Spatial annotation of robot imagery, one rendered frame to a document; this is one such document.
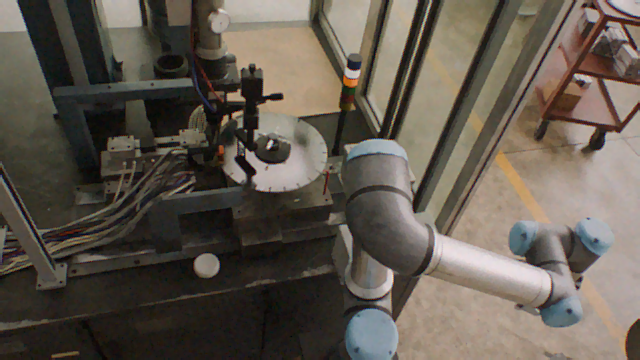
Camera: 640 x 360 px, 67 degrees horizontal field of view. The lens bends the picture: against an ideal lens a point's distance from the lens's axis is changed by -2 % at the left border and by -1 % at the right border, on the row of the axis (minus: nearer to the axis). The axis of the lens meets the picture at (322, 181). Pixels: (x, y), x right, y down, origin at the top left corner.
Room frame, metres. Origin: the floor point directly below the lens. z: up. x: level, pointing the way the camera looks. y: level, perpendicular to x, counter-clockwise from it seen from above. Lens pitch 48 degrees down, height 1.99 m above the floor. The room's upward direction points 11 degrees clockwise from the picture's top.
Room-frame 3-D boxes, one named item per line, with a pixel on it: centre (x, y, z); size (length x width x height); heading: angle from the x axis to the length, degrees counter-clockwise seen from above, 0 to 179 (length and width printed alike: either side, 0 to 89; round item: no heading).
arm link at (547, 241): (0.63, -0.47, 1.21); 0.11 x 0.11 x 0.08; 6
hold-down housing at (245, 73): (0.96, 0.22, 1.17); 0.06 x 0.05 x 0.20; 105
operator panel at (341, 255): (0.83, -0.22, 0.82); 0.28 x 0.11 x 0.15; 114
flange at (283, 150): (1.01, 0.16, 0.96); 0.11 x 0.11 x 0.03
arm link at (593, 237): (0.66, -0.57, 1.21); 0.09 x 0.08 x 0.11; 96
